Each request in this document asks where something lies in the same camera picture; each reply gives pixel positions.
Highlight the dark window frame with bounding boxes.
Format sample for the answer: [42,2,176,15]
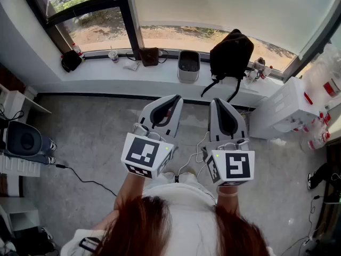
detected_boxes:
[18,0,146,61]

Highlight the white charger with black cable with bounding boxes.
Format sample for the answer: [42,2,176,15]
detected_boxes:
[157,49,169,65]

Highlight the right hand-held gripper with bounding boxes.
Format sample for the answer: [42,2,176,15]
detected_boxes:
[204,98,255,187]

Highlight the black floor cable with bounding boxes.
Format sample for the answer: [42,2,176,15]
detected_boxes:
[55,164,118,197]

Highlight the clear bag of bottles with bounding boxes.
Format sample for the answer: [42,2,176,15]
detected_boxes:
[293,46,341,151]

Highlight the small black pouch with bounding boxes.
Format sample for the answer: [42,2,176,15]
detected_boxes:
[61,50,83,73]

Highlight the clear plastic packet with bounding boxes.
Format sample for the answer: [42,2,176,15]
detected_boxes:
[123,60,141,71]

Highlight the brown handbag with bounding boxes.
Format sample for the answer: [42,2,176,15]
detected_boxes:
[125,46,160,68]

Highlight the pink bead bracelet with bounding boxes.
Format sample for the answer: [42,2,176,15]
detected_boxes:
[217,190,239,198]

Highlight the white shelf unit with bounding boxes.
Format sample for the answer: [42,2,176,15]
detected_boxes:
[0,84,52,122]

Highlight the white metal cabinet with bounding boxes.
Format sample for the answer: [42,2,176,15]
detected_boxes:
[249,76,320,140]

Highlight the person's white shirt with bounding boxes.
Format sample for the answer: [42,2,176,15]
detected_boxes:
[61,180,275,256]

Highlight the black backpack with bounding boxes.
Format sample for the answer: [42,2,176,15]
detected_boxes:
[201,28,255,103]

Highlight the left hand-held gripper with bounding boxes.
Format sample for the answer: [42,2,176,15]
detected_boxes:
[121,94,184,180]

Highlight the person's left forearm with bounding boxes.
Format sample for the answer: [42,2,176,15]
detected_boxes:
[114,171,146,218]

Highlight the clear plastic cup with straw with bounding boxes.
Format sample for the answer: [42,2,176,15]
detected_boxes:
[108,46,119,63]

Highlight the white power cable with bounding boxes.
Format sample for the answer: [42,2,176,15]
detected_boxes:
[177,131,211,176]

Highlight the black round chair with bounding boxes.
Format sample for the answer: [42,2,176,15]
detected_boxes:
[5,121,43,157]

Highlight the person's right forearm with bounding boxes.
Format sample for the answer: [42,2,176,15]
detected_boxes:
[216,185,240,215]

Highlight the red cap plastic bottle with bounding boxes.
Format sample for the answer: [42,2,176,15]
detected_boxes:
[71,43,85,61]
[259,65,274,79]

